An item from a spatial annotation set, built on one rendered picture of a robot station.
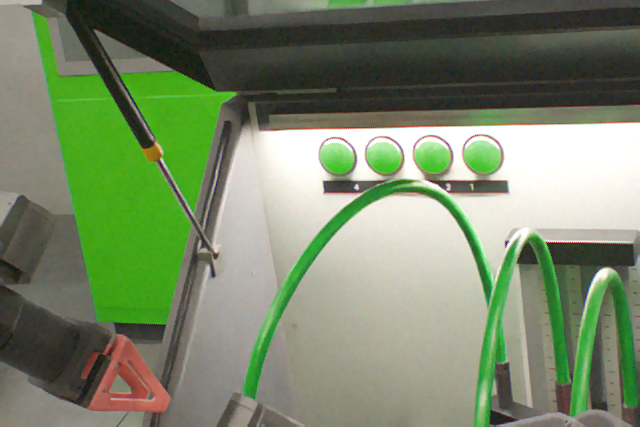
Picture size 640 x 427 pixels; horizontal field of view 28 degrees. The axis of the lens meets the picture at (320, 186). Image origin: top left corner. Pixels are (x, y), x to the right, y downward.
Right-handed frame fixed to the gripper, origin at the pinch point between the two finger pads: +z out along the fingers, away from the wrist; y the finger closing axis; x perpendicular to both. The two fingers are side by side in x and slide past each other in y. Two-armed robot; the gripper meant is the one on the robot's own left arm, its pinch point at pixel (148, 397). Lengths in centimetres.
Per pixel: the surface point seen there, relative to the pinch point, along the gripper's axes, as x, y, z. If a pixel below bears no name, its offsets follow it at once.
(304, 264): -17.3, -1.6, 7.7
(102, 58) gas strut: -28.7, 15.1, -14.2
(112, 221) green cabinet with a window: -66, 303, 90
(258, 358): -7.5, -1.7, 7.4
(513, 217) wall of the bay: -38, 10, 36
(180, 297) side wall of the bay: -13.4, 28.3, 10.3
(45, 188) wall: -94, 473, 111
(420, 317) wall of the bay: -25, 24, 38
